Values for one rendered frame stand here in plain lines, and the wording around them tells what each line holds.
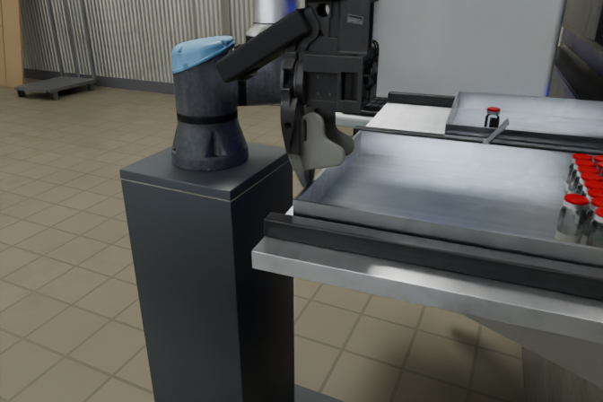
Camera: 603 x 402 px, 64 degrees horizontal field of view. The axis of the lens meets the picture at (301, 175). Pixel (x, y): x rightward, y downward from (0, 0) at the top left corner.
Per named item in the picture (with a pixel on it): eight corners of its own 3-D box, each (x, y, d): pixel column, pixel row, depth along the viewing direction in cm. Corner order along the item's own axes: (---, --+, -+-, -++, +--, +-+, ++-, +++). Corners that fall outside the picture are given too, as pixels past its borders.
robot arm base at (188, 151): (155, 163, 93) (149, 114, 89) (202, 142, 105) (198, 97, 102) (221, 176, 87) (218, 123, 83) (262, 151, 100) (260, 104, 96)
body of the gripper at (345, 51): (358, 121, 45) (365, -18, 40) (274, 113, 48) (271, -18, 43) (376, 103, 51) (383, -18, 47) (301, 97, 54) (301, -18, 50)
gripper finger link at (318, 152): (340, 205, 49) (343, 117, 46) (286, 196, 51) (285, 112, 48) (348, 193, 52) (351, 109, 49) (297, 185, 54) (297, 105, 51)
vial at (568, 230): (577, 237, 47) (588, 195, 46) (581, 248, 45) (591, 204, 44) (553, 233, 48) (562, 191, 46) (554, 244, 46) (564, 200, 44)
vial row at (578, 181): (582, 189, 58) (591, 153, 56) (613, 265, 43) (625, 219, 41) (563, 187, 59) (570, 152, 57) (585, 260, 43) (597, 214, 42)
